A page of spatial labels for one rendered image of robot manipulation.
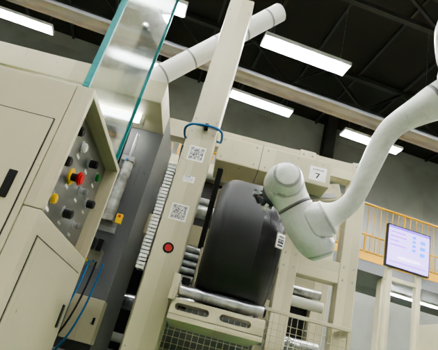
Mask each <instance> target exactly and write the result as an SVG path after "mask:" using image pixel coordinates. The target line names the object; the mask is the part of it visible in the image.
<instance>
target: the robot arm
mask: <svg viewBox="0 0 438 350"><path fill-rule="evenodd" d="M435 58H436V62H437V66H438V21H437V25H436V27H435ZM435 121H438V74H437V80H436V81H434V82H433V83H431V84H429V85H428V86H426V87H425V88H423V89H422V90H421V91H420V92H419V93H417V94H416V95H415V96H413V97H412V98H411V99H410V100H408V101H407V102H405V103H404V104H403V105H402V106H400V107H399V108H397V109H396V110H394V111H393V112H392V113H391V114H390V115H388V116H387V117H386V118H385V119H384V120H383V121H382V123H381V124H380V125H379V126H378V127H377V129H376V130H375V132H374V134H373V135H372V137H371V139H370V141H369V143H368V146H367V148H366V150H365V152H364V155H363V156H362V159H361V161H360V163H359V166H358V168H357V171H356V172H355V175H354V177H353V179H352V181H351V184H350V186H349V188H348V190H347V191H346V193H345V194H344V195H343V196H342V197H341V198H340V199H338V200H337V201H334V202H332V203H324V202H322V201H317V202H312V200H311V199H310V197H309V194H308V192H307V189H306V186H305V181H304V178H303V175H302V172H301V170H300V168H299V167H298V166H297V165H296V164H294V163H292V162H281V163H280V164H278V165H275V166H273V167H272V168H271V169H270V170H269V171H268V173H267V174H266V176H265V179H264V182H263V190H261V191H260V190H257V189H254V192H253V197H255V199H256V201H257V203H258V204H260V203H261V206H263V207H262V210H264V211H266V210H267V209H272V207H273V206H274V208H276V210H277V212H278V214H279V216H280V218H281V220H282V223H283V226H284V228H285V230H286V232H287V234H288V236H289V237H290V239H291V241H292V243H293V244H294V245H295V247H296V248H297V250H298V251H299V252H300V253H301V254H302V255H303V256H304V257H306V258H308V259H309V260H312V261H315V260H320V259H322V258H326V257H328V256H331V255H332V252H333V251H334V247H335V241H334V238H333V237H334V235H335V234H336V233H337V231H338V228H339V226H340V225H341V223H343V222H344V221H346V220H347V219H348V218H349V217H350V216H352V215H353V214H354V213H355V212H356V211H357V210H358V209H359V207H360V206H361V205H362V204H363V202H364V200H365V199H366V197H367V195H368V193H369V191H370V189H371V187H372V185H373V183H374V181H375V179H376V177H377V175H378V173H379V171H380V169H381V167H382V165H383V163H384V161H385V159H386V157H387V155H388V153H389V152H390V150H391V148H392V146H393V145H394V143H395V142H396V140H397V139H398V138H399V137H400V136H401V135H402V134H404V133H406V132H407V131H409V130H411V129H413V128H416V127H419V126H422V125H425V124H429V123H431V122H435Z"/></svg>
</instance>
